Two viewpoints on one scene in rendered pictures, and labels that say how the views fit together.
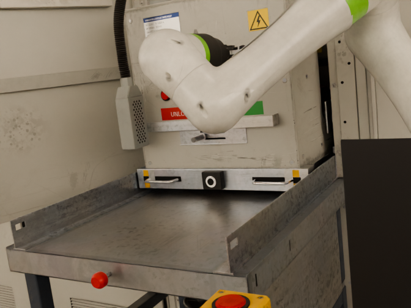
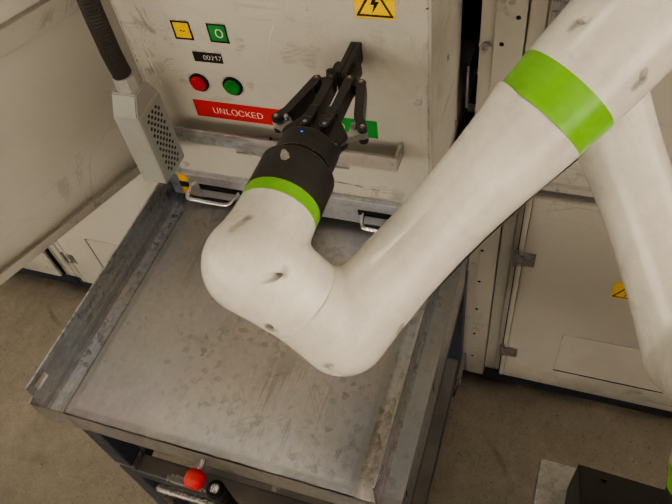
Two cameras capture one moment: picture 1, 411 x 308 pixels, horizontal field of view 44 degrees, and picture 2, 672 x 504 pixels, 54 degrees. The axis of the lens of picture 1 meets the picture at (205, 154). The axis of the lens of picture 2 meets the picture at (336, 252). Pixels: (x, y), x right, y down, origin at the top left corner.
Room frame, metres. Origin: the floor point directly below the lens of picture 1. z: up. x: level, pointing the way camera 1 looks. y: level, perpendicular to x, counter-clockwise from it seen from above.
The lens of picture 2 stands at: (0.53, 0.00, 1.77)
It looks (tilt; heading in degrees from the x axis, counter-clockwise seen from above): 51 degrees down; 356
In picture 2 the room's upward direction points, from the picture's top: 11 degrees counter-clockwise
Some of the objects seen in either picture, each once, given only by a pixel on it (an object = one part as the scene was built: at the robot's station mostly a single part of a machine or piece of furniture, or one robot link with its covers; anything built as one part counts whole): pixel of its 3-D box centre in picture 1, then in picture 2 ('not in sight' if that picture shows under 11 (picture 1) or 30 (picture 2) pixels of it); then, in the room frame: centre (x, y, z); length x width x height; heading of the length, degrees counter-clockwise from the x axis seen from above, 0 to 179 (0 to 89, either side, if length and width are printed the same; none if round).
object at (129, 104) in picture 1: (132, 117); (149, 129); (1.43, 0.19, 1.09); 0.08 x 0.05 x 0.17; 149
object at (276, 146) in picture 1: (206, 88); (274, 87); (1.38, -0.02, 1.15); 0.48 x 0.01 x 0.48; 59
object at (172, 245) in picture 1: (194, 220); (281, 282); (1.26, 0.05, 0.82); 0.68 x 0.62 x 0.06; 149
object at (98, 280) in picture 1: (102, 278); (197, 473); (0.95, 0.23, 0.82); 0.04 x 0.03 x 0.03; 149
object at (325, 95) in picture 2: not in sight; (319, 107); (1.21, -0.07, 1.23); 0.11 x 0.01 x 0.04; 151
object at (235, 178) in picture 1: (219, 177); (303, 192); (1.39, -0.03, 0.90); 0.54 x 0.05 x 0.06; 59
